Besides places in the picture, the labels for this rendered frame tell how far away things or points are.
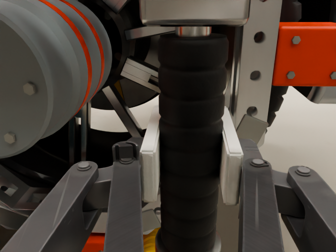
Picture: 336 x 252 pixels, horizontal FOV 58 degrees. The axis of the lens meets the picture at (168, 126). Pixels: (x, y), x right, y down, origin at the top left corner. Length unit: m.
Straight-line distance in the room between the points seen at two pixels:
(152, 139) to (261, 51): 0.25
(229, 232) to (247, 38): 1.11
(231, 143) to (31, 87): 0.16
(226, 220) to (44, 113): 1.26
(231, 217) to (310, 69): 1.14
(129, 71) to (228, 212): 1.11
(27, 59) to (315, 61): 0.30
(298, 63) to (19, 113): 0.30
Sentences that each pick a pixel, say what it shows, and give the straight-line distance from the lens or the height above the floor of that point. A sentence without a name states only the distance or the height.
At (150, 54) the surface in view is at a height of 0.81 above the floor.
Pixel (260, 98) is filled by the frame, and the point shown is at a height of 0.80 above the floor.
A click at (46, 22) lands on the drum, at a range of 0.29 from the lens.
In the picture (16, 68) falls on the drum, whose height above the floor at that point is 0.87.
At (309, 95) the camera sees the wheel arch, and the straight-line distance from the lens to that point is 0.60.
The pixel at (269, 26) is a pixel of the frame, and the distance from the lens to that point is 0.38.
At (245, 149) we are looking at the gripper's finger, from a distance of 0.17.
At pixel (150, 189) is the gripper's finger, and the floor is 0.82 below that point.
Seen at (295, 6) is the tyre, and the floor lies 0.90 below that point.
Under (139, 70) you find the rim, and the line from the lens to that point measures 0.48.
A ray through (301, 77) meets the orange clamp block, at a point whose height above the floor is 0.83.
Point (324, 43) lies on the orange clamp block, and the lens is 0.40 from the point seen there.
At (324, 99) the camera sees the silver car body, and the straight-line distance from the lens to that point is 0.59.
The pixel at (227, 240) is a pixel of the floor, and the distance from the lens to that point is 1.36.
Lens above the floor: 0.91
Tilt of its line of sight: 22 degrees down
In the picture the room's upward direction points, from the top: straight up
